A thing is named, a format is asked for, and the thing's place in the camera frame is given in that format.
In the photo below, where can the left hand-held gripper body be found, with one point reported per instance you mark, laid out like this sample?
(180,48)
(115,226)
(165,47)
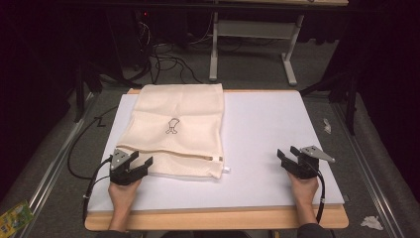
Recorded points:
(121,172)

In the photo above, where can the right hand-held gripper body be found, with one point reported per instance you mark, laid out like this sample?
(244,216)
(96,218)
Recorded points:
(308,162)

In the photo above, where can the cream mesh laundry bag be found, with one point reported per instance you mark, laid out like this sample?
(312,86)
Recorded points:
(178,125)

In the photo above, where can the person's left hand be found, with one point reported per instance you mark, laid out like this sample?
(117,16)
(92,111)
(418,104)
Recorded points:
(123,195)

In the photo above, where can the person's right hand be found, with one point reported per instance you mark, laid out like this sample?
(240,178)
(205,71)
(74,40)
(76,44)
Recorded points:
(303,190)

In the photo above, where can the white foam board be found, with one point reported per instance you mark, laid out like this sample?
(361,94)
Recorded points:
(264,132)

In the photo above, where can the small white scrap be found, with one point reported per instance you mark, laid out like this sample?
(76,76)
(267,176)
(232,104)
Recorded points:
(327,126)

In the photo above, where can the black stand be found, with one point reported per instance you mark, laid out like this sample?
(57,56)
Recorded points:
(346,89)
(84,82)

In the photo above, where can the crumpled white paper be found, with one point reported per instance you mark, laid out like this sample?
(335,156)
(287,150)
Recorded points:
(372,222)

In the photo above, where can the wooden table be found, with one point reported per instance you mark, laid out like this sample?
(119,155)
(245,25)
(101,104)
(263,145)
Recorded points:
(214,219)

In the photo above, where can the green printed packet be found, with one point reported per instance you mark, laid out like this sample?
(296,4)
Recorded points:
(14,218)

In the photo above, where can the metal floor rail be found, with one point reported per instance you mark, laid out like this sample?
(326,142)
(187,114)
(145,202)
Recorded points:
(56,155)
(366,172)

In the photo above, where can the white metal desk frame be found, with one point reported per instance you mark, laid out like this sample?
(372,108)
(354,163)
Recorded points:
(254,29)

